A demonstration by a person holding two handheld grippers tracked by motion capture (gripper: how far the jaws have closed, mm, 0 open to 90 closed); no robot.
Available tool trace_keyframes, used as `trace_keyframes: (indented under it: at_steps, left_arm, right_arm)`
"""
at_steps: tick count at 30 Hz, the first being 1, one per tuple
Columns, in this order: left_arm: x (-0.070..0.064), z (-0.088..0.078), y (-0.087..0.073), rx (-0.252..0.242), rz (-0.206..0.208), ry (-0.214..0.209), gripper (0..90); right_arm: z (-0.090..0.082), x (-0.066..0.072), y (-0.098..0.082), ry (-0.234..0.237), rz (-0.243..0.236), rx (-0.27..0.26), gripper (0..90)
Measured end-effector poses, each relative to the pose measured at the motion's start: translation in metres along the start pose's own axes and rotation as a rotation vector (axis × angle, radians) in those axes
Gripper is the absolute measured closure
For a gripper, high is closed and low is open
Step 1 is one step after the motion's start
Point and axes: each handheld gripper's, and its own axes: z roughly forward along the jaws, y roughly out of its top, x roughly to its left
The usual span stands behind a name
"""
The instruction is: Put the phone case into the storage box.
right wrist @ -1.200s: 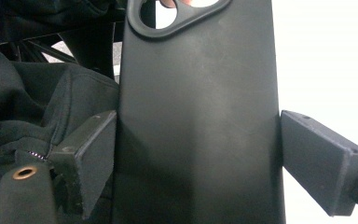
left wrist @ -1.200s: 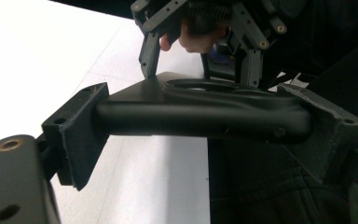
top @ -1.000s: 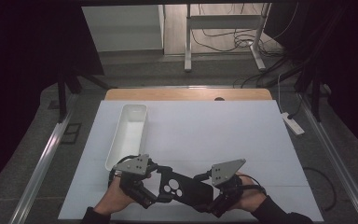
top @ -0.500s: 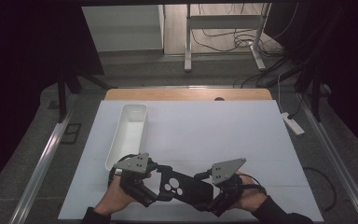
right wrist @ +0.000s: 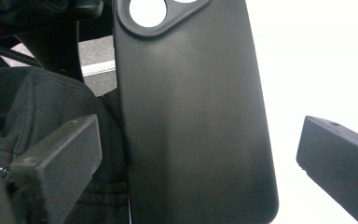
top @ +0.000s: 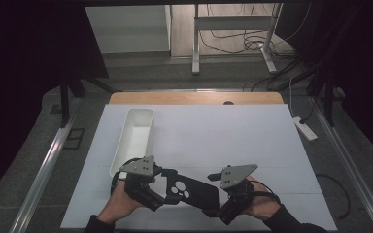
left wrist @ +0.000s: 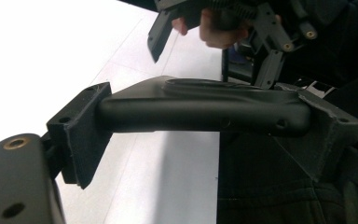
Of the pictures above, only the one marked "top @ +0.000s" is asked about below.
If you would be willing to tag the white power strip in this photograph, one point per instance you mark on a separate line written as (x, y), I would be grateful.
(305, 128)

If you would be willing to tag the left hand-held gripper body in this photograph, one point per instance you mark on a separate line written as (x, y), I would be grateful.
(141, 168)

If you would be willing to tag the white metal desk frame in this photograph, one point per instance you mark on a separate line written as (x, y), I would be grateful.
(230, 22)

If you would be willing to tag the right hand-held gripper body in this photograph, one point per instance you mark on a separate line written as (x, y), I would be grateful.
(234, 181)

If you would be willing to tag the long white plastic tray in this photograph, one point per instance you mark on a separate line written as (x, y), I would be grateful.
(136, 139)

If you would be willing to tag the white table cover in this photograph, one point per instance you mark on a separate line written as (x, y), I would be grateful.
(213, 139)

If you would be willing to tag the black phone case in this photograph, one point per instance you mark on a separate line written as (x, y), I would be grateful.
(199, 193)

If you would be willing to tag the aluminium rail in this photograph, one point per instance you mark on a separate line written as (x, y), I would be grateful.
(349, 161)
(42, 171)

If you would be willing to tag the person's left hand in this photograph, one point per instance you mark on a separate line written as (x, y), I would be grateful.
(119, 202)

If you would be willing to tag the black metal stand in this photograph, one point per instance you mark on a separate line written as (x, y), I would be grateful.
(65, 97)

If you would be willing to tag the white cabinet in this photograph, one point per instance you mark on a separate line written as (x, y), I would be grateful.
(129, 29)

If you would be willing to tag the person's right hand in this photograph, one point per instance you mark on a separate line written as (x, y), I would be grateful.
(262, 202)

